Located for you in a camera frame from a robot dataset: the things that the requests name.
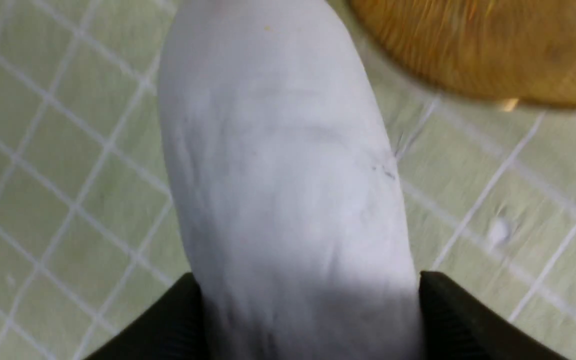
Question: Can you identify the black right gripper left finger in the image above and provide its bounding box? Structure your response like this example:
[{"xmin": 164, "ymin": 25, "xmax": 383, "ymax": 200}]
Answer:
[{"xmin": 87, "ymin": 272, "xmax": 209, "ymax": 360}]

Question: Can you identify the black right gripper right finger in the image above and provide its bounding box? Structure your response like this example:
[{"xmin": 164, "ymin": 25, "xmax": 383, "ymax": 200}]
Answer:
[{"xmin": 419, "ymin": 271, "xmax": 565, "ymax": 360}]

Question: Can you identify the white toy radish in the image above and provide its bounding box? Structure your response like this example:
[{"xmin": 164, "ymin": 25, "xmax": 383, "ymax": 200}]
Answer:
[{"xmin": 157, "ymin": 0, "xmax": 426, "ymax": 360}]

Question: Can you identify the green checked tablecloth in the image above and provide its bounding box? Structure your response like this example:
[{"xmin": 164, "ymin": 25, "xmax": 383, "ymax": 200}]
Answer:
[{"xmin": 0, "ymin": 0, "xmax": 576, "ymax": 360}]

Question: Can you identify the amber glass plate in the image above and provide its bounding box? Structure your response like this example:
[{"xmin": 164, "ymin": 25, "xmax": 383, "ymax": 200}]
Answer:
[{"xmin": 349, "ymin": 0, "xmax": 576, "ymax": 109}]

